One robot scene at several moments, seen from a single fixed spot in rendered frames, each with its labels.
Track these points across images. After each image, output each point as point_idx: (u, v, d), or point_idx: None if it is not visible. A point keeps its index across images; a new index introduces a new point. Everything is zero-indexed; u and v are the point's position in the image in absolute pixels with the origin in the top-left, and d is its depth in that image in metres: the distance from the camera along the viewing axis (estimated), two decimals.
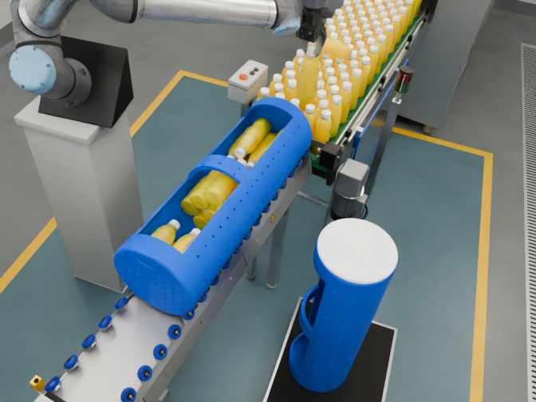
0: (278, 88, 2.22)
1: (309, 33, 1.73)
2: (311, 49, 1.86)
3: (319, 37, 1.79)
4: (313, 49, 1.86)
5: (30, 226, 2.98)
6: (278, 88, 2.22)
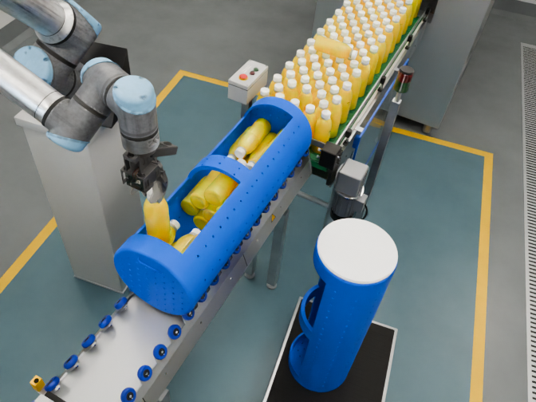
0: (278, 88, 2.22)
1: (136, 182, 1.27)
2: (151, 193, 1.40)
3: (157, 182, 1.33)
4: None
5: (30, 226, 2.98)
6: (278, 88, 2.22)
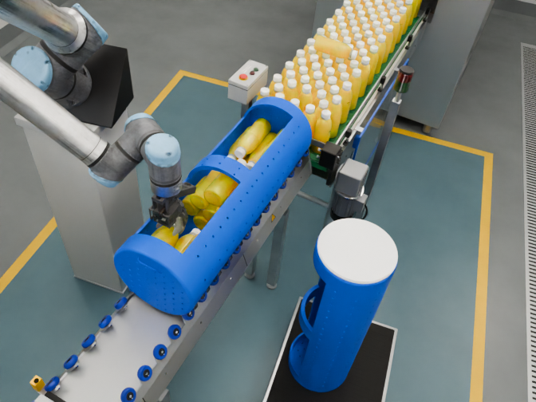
0: (278, 88, 2.22)
1: (163, 219, 1.50)
2: None
3: (179, 217, 1.56)
4: None
5: (30, 226, 2.98)
6: (278, 88, 2.22)
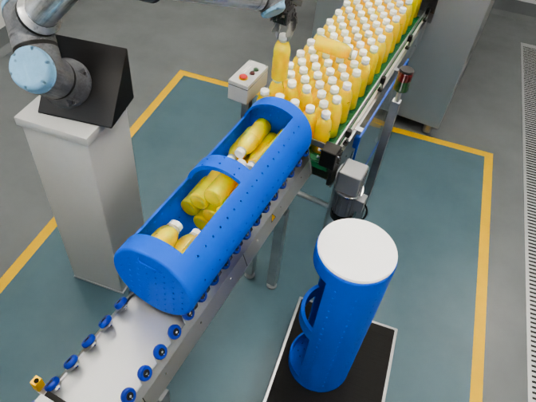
0: (283, 37, 2.04)
1: (281, 16, 1.92)
2: (177, 222, 1.64)
3: (290, 21, 1.99)
4: (179, 224, 1.64)
5: (30, 226, 2.98)
6: (283, 37, 2.04)
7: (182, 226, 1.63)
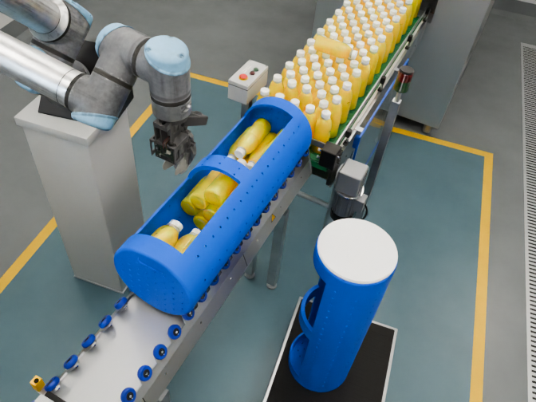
0: None
1: (167, 152, 1.19)
2: (177, 222, 1.64)
3: (185, 153, 1.26)
4: (179, 224, 1.64)
5: (30, 226, 2.98)
6: None
7: (182, 226, 1.63)
